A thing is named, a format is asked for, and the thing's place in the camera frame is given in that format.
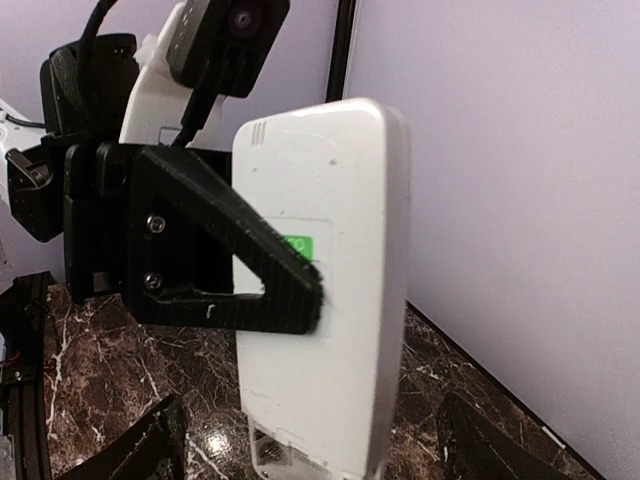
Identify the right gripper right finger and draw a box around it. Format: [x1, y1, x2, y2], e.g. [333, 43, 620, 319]
[437, 393, 566, 480]

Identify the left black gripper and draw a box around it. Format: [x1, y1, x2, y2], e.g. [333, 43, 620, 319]
[63, 142, 324, 335]

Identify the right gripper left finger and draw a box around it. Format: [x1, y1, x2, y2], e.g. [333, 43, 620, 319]
[61, 395, 188, 480]

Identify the white remote control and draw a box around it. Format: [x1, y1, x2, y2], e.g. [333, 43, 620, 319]
[232, 97, 411, 480]

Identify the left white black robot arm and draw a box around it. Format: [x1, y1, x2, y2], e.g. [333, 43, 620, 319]
[4, 33, 324, 335]

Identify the black front rail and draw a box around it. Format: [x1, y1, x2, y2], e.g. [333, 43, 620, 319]
[1, 272, 52, 479]

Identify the left black frame post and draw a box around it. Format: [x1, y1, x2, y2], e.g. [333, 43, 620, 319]
[325, 0, 357, 103]

